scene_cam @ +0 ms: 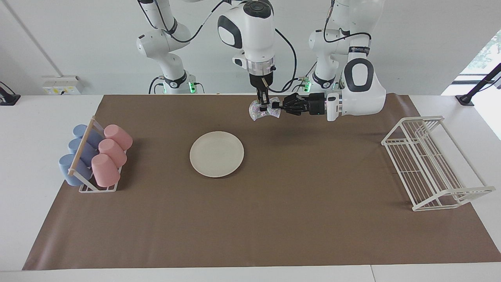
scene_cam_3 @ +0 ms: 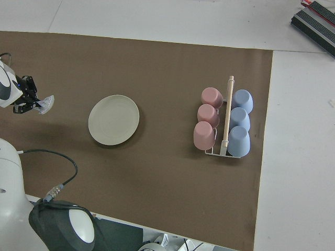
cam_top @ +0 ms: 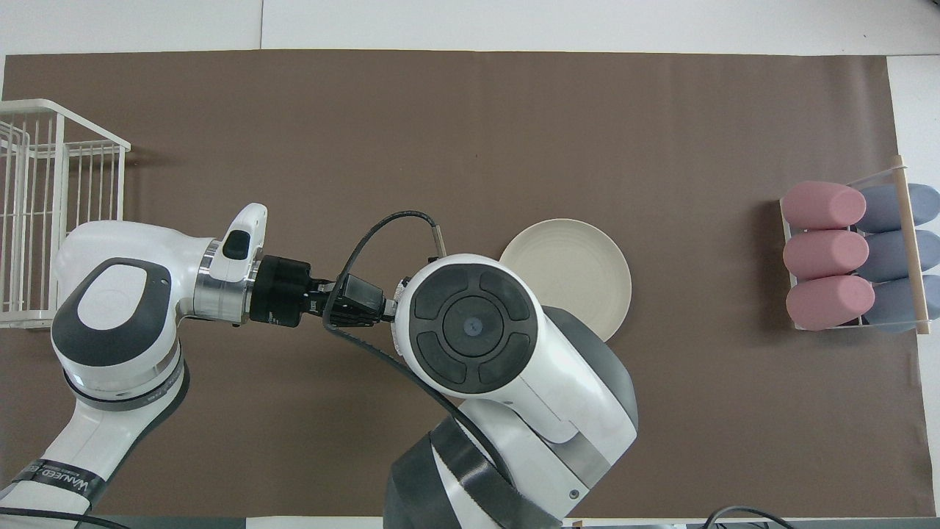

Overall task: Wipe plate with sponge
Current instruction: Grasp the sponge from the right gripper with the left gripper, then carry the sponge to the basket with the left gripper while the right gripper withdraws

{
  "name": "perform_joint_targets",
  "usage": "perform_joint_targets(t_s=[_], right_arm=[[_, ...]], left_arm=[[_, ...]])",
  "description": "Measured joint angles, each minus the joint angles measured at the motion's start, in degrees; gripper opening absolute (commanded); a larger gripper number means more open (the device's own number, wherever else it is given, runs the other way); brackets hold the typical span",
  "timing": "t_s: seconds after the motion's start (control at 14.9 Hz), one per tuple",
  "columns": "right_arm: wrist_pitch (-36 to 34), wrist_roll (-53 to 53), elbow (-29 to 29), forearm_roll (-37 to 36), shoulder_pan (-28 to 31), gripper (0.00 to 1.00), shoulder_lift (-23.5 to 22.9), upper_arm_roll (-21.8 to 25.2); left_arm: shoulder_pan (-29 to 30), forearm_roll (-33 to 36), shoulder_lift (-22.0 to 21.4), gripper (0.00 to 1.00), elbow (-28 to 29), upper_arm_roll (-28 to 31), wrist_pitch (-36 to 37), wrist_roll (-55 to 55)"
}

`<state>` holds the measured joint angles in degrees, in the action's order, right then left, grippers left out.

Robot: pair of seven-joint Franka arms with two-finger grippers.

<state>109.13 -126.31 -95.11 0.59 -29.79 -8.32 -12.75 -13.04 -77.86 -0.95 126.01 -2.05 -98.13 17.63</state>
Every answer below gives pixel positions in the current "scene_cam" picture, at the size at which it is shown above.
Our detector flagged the clear plastic wrapper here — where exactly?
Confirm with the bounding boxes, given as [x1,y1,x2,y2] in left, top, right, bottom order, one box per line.
[249,99,282,121]

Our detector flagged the cream round plate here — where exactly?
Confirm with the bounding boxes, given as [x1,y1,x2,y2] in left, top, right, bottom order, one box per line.
[190,131,245,178]

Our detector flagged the brown table mat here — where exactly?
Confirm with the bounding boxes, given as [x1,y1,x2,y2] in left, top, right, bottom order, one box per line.
[22,94,501,271]

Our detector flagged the pink plastic cup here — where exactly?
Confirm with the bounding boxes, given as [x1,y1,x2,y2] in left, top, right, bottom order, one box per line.
[98,139,128,167]
[91,154,121,188]
[104,125,133,151]

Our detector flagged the blue plastic cup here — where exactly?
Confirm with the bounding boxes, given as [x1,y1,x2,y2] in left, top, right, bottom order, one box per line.
[68,138,98,165]
[73,125,104,148]
[59,154,92,186]

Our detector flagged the white cup holder rack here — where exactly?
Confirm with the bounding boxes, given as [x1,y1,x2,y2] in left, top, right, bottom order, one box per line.
[68,116,128,193]

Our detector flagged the black base cable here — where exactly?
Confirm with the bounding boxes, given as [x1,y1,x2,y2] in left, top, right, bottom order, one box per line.
[281,59,318,93]
[149,76,165,94]

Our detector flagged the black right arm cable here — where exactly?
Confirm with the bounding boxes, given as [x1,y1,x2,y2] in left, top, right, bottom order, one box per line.
[139,0,298,94]

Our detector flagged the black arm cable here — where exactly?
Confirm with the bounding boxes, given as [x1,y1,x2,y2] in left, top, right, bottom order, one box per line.
[324,0,371,43]
[139,0,298,94]

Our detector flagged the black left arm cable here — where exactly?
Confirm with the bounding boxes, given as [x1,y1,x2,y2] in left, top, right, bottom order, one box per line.
[324,0,371,43]

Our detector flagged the white wire dish rack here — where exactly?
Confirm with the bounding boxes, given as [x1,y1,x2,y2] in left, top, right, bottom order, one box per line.
[381,116,496,212]

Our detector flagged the white wall outlet box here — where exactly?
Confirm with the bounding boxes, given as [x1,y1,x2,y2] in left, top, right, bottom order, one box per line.
[42,76,82,95]

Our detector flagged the black table clamp mount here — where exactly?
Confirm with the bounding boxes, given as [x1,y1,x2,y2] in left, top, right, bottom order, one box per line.
[0,81,21,106]

